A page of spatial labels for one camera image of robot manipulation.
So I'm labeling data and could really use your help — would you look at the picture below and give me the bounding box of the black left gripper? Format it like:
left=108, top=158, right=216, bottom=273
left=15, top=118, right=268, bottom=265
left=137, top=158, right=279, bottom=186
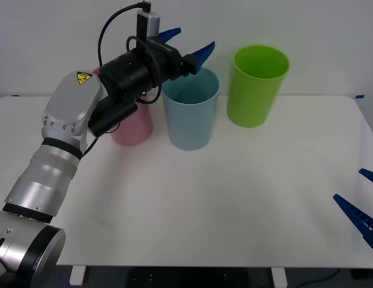
left=138, top=27, right=216, bottom=87

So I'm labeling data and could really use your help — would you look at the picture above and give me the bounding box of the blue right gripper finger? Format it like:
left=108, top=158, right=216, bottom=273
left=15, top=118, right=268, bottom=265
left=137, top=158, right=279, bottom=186
left=333, top=193, right=373, bottom=252
left=359, top=168, right=373, bottom=185

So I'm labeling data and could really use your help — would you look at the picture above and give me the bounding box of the pale blue plastic bin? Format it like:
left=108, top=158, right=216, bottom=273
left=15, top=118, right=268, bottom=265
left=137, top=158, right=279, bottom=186
left=161, top=66, right=220, bottom=151

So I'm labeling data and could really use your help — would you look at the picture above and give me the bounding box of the green plastic bin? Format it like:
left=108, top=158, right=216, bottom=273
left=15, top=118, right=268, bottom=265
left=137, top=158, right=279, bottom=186
left=226, top=44, right=290, bottom=129

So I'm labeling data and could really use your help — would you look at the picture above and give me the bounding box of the white table leg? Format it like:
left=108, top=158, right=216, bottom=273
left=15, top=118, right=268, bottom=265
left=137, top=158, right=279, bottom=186
left=270, top=267, right=288, bottom=288
left=69, top=266, right=86, bottom=286

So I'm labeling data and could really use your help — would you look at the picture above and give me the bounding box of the pink plastic bin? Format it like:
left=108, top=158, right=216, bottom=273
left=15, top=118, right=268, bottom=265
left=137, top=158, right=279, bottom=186
left=91, top=67, right=154, bottom=147

